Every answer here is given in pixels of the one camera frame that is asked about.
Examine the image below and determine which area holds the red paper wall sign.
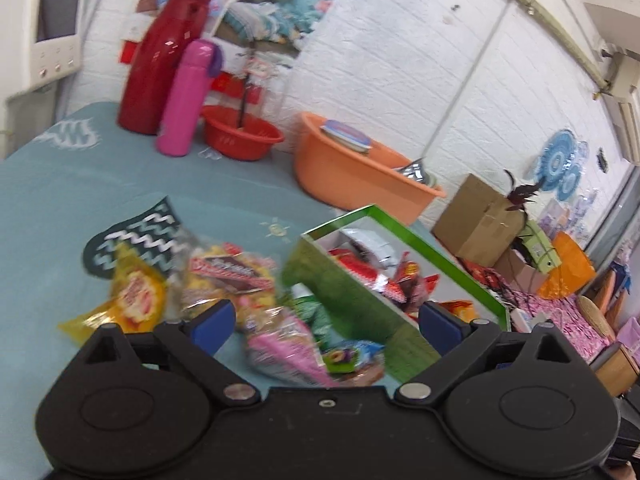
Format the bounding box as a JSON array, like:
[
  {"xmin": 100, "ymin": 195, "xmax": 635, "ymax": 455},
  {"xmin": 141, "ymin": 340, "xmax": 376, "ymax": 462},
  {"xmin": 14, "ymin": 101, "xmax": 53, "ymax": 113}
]
[{"xmin": 210, "ymin": 72, "xmax": 266, "ymax": 106}]

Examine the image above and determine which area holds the purple storage box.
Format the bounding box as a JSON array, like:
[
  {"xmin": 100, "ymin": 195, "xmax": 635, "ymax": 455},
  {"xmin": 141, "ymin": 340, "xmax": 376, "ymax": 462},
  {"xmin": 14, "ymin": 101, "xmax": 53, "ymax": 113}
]
[{"xmin": 617, "ymin": 315, "xmax": 640, "ymax": 356}]

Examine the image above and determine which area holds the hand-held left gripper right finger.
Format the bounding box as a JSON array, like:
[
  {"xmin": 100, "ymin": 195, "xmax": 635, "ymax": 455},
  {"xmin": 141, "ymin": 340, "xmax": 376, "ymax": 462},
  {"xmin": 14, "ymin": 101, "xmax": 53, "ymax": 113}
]
[{"xmin": 395, "ymin": 301, "xmax": 583, "ymax": 407}]

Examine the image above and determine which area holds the yellow snack packet red label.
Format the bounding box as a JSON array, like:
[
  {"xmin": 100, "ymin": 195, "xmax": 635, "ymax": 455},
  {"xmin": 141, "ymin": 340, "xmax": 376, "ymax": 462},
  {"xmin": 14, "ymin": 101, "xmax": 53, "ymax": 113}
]
[{"xmin": 180, "ymin": 242, "xmax": 278, "ymax": 331}]

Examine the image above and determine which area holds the dark feathery plant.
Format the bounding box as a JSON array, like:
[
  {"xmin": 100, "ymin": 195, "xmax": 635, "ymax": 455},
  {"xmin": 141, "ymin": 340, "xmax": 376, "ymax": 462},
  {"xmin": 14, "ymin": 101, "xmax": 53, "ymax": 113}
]
[{"xmin": 502, "ymin": 170, "xmax": 543, "ymax": 216}]

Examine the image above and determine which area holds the silver snack packet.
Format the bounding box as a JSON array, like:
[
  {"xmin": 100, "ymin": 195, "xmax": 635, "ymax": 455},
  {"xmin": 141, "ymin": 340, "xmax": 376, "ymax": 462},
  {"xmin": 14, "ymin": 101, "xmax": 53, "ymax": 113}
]
[{"xmin": 340, "ymin": 227, "xmax": 401, "ymax": 271}]

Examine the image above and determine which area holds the blue paper wall decoration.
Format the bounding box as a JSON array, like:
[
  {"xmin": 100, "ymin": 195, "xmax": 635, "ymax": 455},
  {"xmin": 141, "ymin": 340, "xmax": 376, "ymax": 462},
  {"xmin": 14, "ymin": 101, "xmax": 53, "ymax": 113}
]
[{"xmin": 532, "ymin": 129, "xmax": 591, "ymax": 206}]

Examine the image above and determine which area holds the bedding wall poster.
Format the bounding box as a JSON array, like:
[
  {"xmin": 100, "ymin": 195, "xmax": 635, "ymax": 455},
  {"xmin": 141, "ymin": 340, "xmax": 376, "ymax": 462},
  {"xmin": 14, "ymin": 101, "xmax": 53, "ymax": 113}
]
[{"xmin": 215, "ymin": 0, "xmax": 342, "ymax": 58}]

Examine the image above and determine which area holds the green cardboard box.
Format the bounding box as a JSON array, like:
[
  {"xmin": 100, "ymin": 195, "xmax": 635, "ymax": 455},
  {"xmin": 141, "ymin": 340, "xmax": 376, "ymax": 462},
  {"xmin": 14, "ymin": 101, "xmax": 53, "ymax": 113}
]
[{"xmin": 282, "ymin": 204, "xmax": 512, "ymax": 383}]

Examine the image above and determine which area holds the pink patterned cloth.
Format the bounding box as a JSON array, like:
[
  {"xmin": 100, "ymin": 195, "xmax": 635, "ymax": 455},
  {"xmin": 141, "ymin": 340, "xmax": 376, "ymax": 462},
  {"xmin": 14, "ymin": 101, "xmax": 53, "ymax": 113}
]
[{"xmin": 457, "ymin": 257, "xmax": 616, "ymax": 361}]

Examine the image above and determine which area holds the blue green snack packet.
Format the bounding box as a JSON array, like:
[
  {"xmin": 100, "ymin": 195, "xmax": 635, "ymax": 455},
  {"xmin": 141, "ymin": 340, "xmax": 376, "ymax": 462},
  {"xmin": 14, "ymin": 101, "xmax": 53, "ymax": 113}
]
[{"xmin": 320, "ymin": 340, "xmax": 386, "ymax": 376}]

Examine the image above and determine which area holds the clear glass jar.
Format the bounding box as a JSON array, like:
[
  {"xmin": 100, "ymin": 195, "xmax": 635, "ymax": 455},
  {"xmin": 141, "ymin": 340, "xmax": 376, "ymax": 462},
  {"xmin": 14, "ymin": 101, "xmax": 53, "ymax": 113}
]
[{"xmin": 227, "ymin": 42, "xmax": 288, "ymax": 126}]

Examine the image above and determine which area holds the red plastic basin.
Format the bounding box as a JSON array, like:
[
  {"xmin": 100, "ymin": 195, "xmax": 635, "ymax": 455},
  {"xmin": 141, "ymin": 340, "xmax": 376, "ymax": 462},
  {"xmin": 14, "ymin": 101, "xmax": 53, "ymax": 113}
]
[{"xmin": 201, "ymin": 105, "xmax": 285, "ymax": 162}]

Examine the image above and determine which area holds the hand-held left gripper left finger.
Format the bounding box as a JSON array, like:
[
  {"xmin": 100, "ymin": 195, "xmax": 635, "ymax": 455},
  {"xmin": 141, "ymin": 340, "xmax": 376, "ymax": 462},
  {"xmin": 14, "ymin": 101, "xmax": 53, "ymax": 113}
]
[{"xmin": 80, "ymin": 300, "xmax": 262, "ymax": 407}]

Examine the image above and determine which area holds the pink snack packet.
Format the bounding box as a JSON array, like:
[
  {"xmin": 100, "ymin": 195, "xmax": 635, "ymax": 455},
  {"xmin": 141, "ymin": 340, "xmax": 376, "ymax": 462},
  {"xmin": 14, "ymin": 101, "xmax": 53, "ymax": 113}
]
[{"xmin": 245, "ymin": 307, "xmax": 341, "ymax": 388}]

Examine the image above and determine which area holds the pink thermos bottle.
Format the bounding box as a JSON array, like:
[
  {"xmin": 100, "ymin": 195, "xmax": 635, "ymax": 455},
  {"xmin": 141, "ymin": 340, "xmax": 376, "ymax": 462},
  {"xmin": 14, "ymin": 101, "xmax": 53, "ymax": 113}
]
[{"xmin": 156, "ymin": 39, "xmax": 222, "ymax": 157}]

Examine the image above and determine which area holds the white air conditioner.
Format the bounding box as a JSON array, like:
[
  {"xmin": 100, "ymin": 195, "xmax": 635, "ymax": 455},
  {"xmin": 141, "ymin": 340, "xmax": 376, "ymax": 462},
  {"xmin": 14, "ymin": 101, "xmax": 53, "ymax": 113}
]
[{"xmin": 597, "ymin": 45, "xmax": 640, "ymax": 166}]

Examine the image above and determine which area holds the small green box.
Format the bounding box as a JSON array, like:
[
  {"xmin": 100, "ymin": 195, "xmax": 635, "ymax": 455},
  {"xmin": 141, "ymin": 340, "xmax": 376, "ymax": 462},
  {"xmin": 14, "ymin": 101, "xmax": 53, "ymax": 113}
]
[{"xmin": 517, "ymin": 220, "xmax": 558, "ymax": 273}]

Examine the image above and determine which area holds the teal tablecloth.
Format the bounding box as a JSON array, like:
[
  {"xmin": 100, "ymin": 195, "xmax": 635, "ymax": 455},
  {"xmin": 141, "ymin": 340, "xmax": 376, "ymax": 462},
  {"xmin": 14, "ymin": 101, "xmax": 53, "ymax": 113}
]
[{"xmin": 0, "ymin": 101, "xmax": 436, "ymax": 480}]

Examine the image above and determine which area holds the blue rimmed round lid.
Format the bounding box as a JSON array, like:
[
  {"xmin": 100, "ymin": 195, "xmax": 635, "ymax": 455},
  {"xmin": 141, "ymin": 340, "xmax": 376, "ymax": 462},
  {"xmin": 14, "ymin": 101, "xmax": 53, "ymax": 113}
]
[{"xmin": 320, "ymin": 120, "xmax": 373, "ymax": 155}]

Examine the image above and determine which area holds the red thermos jug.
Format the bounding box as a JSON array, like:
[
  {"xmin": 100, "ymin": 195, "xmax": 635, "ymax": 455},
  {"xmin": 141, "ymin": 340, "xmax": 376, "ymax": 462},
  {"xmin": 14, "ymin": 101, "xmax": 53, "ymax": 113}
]
[{"xmin": 117, "ymin": 0, "xmax": 216, "ymax": 136}]

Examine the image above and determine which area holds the large brown cardboard box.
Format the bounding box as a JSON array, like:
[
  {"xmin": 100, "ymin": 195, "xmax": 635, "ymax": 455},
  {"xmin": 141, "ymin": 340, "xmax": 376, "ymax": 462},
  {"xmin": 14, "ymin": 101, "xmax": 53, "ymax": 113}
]
[{"xmin": 432, "ymin": 174, "xmax": 526, "ymax": 267}]

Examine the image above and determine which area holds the white monitor device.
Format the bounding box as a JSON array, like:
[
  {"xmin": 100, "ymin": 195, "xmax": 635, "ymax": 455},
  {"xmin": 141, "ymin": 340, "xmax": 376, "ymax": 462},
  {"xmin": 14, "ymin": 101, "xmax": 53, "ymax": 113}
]
[{"xmin": 0, "ymin": 0, "xmax": 93, "ymax": 161}]

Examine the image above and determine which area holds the plain yellow snack packet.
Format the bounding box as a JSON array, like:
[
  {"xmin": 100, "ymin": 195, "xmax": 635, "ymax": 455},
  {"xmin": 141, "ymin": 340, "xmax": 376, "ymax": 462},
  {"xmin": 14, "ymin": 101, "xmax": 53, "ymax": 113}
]
[{"xmin": 59, "ymin": 242, "xmax": 168, "ymax": 346}]

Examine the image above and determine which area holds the wooden cabinet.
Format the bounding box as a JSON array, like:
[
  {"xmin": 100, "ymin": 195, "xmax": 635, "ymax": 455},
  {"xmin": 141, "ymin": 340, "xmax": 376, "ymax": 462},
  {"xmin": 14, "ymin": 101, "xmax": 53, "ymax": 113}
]
[{"xmin": 595, "ymin": 345, "xmax": 640, "ymax": 396}]

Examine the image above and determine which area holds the small brown cardboard box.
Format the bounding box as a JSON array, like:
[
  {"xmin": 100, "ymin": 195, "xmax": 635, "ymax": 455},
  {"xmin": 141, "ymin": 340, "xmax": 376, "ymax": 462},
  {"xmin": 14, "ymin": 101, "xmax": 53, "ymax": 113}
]
[{"xmin": 492, "ymin": 247, "xmax": 551, "ymax": 296}]

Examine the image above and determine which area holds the woven straw cushion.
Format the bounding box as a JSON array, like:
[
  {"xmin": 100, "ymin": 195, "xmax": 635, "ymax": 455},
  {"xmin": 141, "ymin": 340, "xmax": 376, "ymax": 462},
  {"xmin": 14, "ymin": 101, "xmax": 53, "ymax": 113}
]
[{"xmin": 576, "ymin": 295, "xmax": 617, "ymax": 343}]

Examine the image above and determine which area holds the orange plastic bag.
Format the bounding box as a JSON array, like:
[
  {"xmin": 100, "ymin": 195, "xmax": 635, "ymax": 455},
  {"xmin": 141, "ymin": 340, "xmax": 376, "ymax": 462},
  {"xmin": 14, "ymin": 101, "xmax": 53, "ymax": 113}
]
[{"xmin": 537, "ymin": 232, "xmax": 597, "ymax": 301}]

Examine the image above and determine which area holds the silver foil packet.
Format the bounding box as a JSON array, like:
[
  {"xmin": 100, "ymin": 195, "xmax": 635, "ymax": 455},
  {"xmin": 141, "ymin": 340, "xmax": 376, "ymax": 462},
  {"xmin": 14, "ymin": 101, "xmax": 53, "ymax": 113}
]
[{"xmin": 395, "ymin": 158, "xmax": 436, "ymax": 188}]

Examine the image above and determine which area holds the orange plastic basin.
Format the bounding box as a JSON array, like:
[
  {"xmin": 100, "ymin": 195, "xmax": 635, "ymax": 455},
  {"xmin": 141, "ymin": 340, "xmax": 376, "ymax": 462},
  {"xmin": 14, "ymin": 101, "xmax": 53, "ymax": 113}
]
[{"xmin": 294, "ymin": 112, "xmax": 447, "ymax": 226}]

